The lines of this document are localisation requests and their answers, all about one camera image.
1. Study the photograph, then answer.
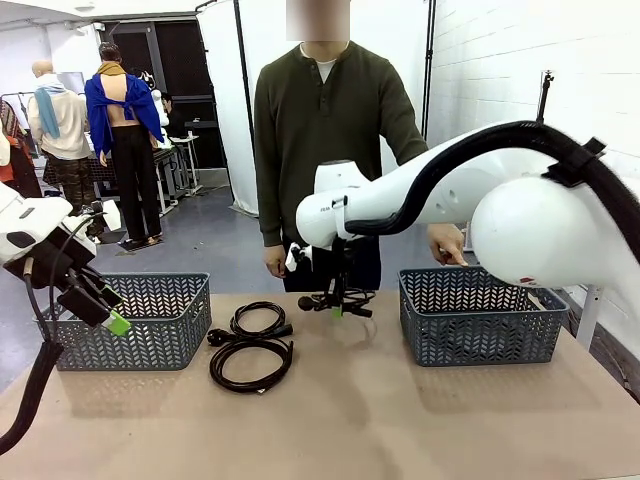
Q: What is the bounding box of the black backdrop stand pole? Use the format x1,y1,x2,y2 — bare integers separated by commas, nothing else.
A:
232,0,254,134
421,0,437,142

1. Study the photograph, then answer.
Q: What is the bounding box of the person's right forearm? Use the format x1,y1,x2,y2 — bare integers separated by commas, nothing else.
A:
258,187,287,249

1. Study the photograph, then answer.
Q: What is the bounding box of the white side table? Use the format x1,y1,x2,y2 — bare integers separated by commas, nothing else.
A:
564,283,617,351

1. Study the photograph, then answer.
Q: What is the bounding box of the white backdrop screen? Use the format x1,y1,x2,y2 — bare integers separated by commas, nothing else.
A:
195,0,436,216

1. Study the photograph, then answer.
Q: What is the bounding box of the grey plastic lattice basket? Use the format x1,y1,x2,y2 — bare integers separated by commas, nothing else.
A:
33,272,212,372
398,265,571,368

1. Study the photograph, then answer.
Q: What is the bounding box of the black power cord with plug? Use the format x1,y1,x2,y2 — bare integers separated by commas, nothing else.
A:
207,300,295,346

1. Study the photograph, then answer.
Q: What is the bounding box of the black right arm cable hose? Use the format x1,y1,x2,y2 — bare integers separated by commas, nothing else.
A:
344,119,640,281

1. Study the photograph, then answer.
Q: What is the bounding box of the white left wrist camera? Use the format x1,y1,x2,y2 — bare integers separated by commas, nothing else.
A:
92,198,123,232

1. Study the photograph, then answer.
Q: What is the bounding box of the mannequin with blue shirt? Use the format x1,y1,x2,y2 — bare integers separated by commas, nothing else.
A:
83,42,166,249

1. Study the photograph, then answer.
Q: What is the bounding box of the black cable with round plug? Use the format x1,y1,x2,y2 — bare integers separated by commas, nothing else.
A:
298,287,376,318

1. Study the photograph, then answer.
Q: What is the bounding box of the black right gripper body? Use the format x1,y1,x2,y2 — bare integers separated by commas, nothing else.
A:
327,237,361,289

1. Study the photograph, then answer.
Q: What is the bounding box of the black partition panel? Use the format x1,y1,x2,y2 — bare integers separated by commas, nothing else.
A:
102,19,231,171

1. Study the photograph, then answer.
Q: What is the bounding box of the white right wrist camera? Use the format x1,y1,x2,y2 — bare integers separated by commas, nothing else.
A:
284,242,315,274

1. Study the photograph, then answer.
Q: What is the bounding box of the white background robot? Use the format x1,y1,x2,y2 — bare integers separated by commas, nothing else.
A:
139,71,171,130

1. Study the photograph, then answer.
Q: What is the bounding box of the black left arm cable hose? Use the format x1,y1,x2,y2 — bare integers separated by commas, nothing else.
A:
0,212,109,456

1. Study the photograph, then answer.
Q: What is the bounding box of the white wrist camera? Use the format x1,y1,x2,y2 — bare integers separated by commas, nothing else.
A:
284,242,315,274
92,198,123,232

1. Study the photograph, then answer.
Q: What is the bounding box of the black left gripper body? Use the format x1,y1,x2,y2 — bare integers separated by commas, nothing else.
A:
2,230,104,300

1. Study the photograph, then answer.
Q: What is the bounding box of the person in green sweater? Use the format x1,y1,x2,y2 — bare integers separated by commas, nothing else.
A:
253,40,431,294

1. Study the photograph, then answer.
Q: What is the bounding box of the background work desk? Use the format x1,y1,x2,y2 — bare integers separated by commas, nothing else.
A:
149,134,204,216

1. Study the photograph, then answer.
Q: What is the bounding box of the person's left hand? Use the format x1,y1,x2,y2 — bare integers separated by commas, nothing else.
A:
427,223,470,268

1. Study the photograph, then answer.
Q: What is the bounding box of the large black cable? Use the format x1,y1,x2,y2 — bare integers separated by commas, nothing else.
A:
208,335,295,396

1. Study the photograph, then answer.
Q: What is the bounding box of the seated person in background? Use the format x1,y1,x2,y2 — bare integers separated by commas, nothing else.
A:
159,92,190,144

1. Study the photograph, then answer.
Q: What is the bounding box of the black camera tripod stand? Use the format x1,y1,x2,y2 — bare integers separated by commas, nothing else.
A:
535,69,556,125

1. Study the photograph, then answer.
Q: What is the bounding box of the person's right hand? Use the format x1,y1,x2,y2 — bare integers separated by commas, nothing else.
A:
264,244,288,279

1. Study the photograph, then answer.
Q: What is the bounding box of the mannequin with beige sweater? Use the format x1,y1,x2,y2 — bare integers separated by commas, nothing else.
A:
27,59,106,241

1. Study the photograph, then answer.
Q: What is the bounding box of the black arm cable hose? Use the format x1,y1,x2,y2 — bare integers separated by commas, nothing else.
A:
344,119,640,281
0,212,109,456

